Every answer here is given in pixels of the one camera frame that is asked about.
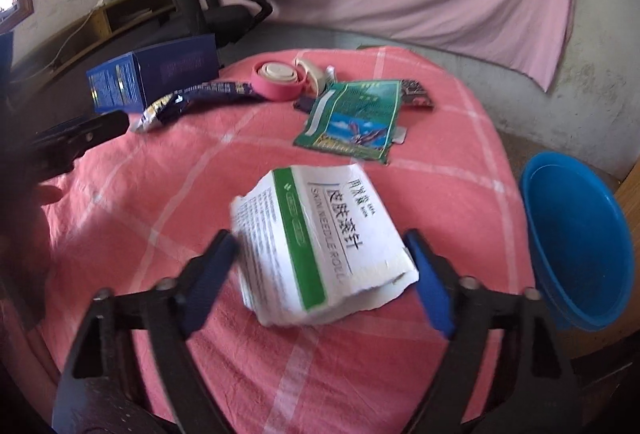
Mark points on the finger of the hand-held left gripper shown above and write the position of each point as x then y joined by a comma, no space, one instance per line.
95,132

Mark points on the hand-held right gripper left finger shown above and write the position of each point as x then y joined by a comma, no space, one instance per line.
210,281

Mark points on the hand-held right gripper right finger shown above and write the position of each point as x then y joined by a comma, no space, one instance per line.
431,286

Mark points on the blue cardboard box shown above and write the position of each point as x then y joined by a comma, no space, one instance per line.
170,64

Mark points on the torn white green paper box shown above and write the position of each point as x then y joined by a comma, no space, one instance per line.
320,244

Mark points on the dark blue snack wrapper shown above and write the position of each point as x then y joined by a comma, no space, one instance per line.
210,92

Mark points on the pink round container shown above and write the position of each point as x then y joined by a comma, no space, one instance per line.
272,89

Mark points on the green printed packet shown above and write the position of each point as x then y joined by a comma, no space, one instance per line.
350,119

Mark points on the dark patterned packet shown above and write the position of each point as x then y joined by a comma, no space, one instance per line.
417,95

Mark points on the white round lid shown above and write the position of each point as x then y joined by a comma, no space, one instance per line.
279,71

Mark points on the person's left hand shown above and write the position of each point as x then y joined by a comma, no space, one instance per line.
50,195

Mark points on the pink checked tablecloth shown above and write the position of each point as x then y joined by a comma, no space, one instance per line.
150,194

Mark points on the wooden desk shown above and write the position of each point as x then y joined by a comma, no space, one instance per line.
125,12

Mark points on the small grey tab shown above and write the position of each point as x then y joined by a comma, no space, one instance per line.
400,135

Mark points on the small white sachet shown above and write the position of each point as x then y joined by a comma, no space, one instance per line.
331,74

